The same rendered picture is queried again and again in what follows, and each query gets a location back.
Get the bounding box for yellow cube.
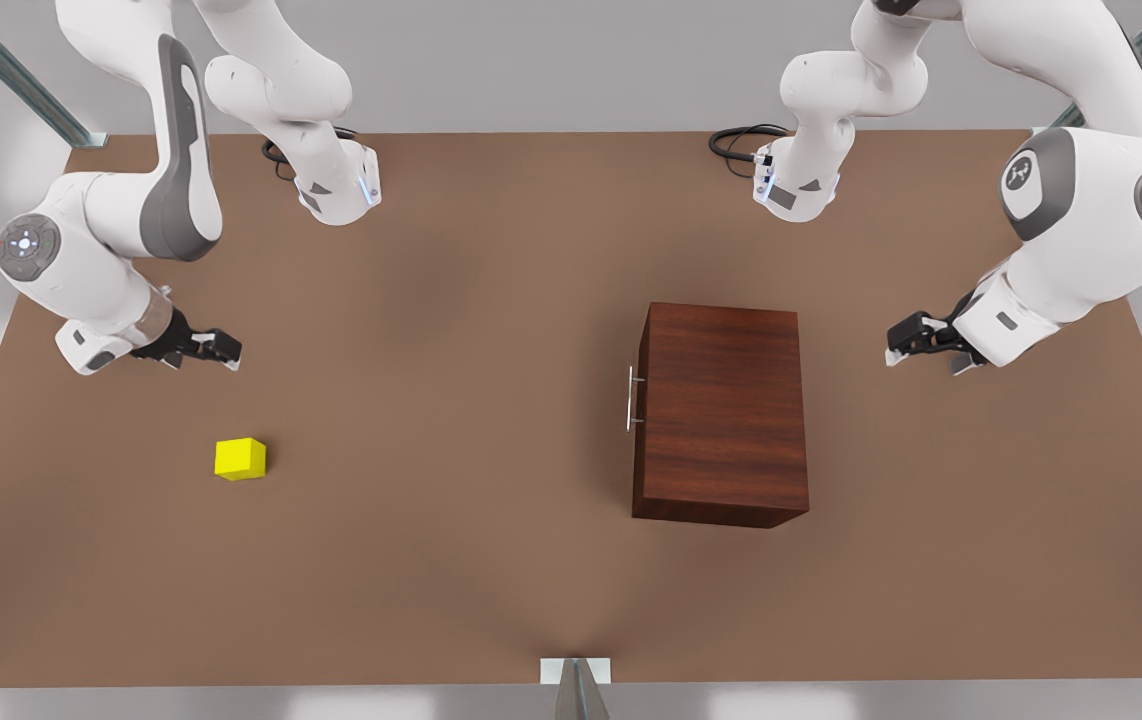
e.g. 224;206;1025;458
214;437;268;482

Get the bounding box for dark wooden drawer cabinet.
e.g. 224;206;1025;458
631;302;811;530

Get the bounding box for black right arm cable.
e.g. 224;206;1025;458
261;126;362;187

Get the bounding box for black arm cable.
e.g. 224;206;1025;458
261;126;362;187
708;124;793;181

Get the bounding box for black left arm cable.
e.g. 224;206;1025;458
708;124;793;181

